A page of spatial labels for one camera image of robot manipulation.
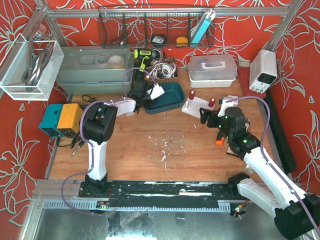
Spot white peg board fixture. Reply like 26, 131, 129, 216
181, 96, 214, 119

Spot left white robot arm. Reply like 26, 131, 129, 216
79, 82, 165, 194

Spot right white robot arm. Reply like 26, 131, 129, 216
199, 107, 320, 240

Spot red book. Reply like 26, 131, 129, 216
237, 67, 267, 99

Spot grey plastic toolbox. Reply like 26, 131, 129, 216
56, 46, 134, 95

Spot blue white flat box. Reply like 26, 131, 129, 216
190, 8, 216, 47

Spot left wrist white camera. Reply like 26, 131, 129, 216
146, 84, 165, 100

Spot small grey metal plate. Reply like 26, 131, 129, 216
125, 112, 135, 117

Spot white power supply unit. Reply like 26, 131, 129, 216
249, 49, 277, 94

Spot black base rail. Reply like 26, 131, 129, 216
78, 180, 247, 210

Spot clear acrylic box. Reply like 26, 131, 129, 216
0, 34, 64, 101

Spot yellow tape measure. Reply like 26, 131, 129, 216
176, 36, 189, 48

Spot teal box device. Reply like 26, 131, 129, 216
38, 103, 64, 137

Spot wicker basket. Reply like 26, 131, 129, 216
146, 57, 178, 84

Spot black cable duct strip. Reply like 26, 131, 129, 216
264, 89, 296, 174

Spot yellow soldering station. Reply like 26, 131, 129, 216
57, 103, 83, 138

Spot black cable bundle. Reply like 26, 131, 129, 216
56, 94, 108, 156

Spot yellow green cordless drill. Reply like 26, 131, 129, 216
133, 48, 162, 82

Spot orange black screwdriver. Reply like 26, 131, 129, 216
215, 131, 225, 146

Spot teal plastic tray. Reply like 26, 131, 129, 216
143, 81, 185, 115

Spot black wire basket shelf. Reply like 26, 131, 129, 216
97, 3, 215, 48

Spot white coiled cable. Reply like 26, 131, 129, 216
147, 62, 177, 80

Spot black round tin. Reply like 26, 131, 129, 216
150, 34, 167, 48

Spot large red spring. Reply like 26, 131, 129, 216
208, 98, 216, 108
188, 90, 195, 100

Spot white plastic storage box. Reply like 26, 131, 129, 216
188, 54, 238, 88

